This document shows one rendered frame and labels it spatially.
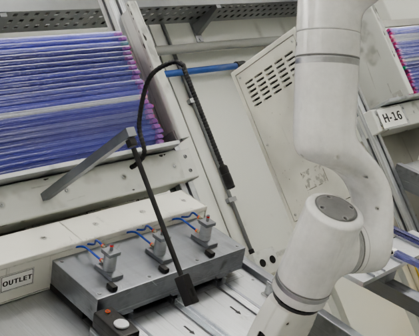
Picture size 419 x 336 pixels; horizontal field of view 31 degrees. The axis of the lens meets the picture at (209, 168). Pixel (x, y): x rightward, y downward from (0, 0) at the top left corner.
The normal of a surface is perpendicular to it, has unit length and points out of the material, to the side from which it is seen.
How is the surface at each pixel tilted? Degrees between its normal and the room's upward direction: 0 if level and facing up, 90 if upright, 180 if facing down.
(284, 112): 90
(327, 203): 53
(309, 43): 82
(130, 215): 44
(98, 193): 90
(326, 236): 116
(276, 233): 90
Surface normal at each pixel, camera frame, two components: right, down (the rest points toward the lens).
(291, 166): -0.72, 0.18
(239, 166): 0.59, -0.35
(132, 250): 0.15, -0.90
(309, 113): -0.57, 0.00
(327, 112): -0.07, 0.03
